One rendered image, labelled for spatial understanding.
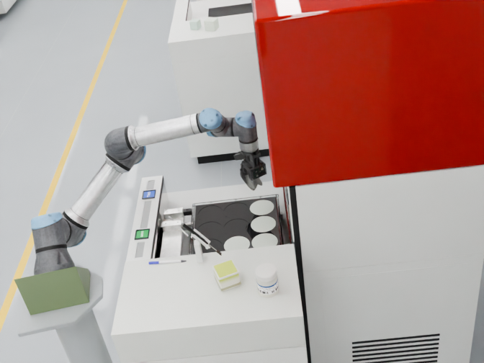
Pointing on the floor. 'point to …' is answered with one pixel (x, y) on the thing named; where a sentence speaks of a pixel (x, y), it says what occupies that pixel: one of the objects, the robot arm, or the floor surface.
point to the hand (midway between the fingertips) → (252, 186)
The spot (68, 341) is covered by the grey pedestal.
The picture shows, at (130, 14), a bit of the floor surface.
